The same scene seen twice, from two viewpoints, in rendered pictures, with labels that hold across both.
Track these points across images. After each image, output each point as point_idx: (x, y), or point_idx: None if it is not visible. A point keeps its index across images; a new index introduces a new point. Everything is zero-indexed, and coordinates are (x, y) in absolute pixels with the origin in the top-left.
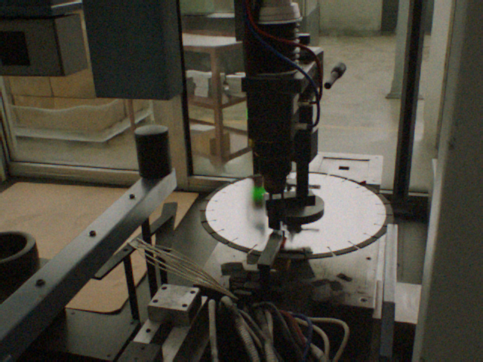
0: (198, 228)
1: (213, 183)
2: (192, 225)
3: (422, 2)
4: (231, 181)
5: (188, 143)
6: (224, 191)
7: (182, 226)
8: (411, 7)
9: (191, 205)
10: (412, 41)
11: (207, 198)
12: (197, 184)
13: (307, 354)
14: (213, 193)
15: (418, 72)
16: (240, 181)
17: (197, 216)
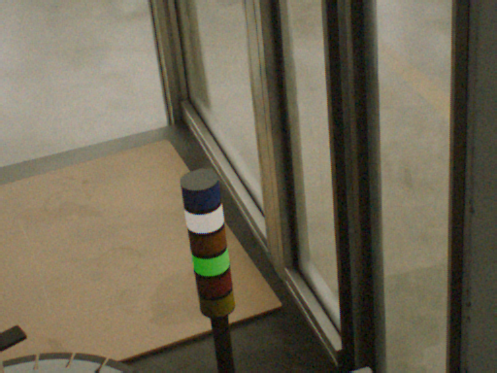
0: (178, 369)
1: (303, 303)
2: (184, 357)
3: (462, 223)
4: (315, 319)
5: (290, 216)
6: (41, 364)
7: (172, 351)
8: (450, 220)
9: (238, 321)
10: (452, 293)
11: (5, 362)
12: (292, 288)
13: None
14: (26, 357)
15: (463, 365)
16: (86, 361)
17: (213, 347)
